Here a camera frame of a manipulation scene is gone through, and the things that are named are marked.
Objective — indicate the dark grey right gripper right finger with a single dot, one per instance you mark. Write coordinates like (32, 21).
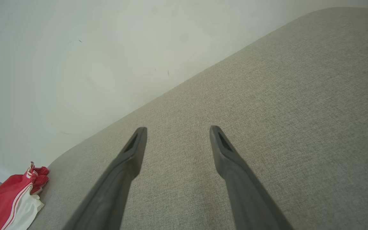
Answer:
(251, 201)

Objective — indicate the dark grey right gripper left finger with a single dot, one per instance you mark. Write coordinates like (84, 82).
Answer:
(107, 195)

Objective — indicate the red jersey with white sleeves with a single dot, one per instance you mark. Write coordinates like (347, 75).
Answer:
(6, 199)

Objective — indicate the grey fabric sofa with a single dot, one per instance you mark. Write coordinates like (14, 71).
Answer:
(267, 111)

